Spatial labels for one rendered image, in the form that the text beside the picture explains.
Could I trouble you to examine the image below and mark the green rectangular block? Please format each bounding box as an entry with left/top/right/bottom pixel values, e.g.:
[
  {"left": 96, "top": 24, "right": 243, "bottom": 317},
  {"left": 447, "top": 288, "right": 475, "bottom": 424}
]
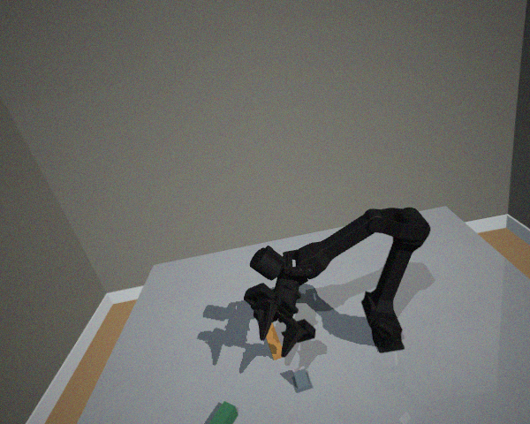
[{"left": 209, "top": 401, "right": 239, "bottom": 424}]

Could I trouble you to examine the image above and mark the orange bar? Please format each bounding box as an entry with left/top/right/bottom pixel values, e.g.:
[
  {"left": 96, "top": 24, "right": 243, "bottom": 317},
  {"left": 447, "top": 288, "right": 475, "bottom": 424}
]
[{"left": 266, "top": 322, "right": 282, "bottom": 360}]

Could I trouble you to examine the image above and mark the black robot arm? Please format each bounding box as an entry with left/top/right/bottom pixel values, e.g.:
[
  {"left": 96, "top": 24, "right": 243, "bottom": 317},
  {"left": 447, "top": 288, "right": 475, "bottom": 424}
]
[{"left": 250, "top": 208, "right": 430, "bottom": 352}]

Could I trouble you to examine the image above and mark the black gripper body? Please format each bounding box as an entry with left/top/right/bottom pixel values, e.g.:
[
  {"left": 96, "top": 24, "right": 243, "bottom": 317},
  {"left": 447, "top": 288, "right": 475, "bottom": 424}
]
[{"left": 244, "top": 281, "right": 315, "bottom": 343}]

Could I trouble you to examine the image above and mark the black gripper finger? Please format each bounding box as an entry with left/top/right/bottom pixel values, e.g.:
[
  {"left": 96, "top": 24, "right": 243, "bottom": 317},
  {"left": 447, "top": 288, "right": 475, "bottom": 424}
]
[
  {"left": 251, "top": 299, "right": 277, "bottom": 341},
  {"left": 281, "top": 326, "right": 307, "bottom": 358}
]

